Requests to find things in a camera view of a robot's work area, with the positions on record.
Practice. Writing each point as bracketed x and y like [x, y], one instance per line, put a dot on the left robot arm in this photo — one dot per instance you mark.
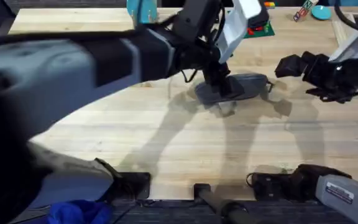
[42, 77]

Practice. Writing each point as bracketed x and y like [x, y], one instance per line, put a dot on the teal box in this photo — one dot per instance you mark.
[141, 11]

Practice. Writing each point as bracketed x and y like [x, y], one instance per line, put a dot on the right wrist upright plate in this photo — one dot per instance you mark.
[348, 49]

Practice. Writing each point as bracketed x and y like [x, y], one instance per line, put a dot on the teal round lid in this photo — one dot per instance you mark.
[321, 13]

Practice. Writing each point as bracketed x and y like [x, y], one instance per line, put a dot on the blue cloth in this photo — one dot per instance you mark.
[79, 213]

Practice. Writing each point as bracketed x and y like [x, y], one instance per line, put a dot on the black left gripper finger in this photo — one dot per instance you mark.
[226, 84]
[214, 84]

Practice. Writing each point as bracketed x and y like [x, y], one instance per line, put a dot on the small colourful toy block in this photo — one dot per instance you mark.
[269, 4]

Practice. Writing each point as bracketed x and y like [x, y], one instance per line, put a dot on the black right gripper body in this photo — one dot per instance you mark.
[337, 74]

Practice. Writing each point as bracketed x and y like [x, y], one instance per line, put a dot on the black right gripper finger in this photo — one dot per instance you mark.
[289, 67]
[334, 96]

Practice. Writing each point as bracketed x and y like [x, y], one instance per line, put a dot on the small printed box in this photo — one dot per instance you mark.
[303, 11]

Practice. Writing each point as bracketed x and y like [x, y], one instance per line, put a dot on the wrist upright plate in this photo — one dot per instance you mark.
[236, 28]
[348, 49]

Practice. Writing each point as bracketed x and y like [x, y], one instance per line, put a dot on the green board with toy blocks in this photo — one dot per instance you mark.
[264, 31]

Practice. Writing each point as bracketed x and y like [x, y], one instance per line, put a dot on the black cylindrical post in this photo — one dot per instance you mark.
[219, 203]

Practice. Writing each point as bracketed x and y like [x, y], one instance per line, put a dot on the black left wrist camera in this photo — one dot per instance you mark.
[259, 15]

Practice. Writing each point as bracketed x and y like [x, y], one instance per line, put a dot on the black rail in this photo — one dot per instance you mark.
[166, 213]

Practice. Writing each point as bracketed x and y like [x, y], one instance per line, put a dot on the grey fabric zip bag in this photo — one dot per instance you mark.
[250, 84]

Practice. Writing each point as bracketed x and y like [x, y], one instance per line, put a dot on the left wrist upright plate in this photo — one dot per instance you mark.
[236, 28]

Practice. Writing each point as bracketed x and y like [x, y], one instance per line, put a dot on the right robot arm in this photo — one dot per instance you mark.
[337, 193]

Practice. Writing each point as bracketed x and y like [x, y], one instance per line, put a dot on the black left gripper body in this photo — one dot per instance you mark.
[197, 37]

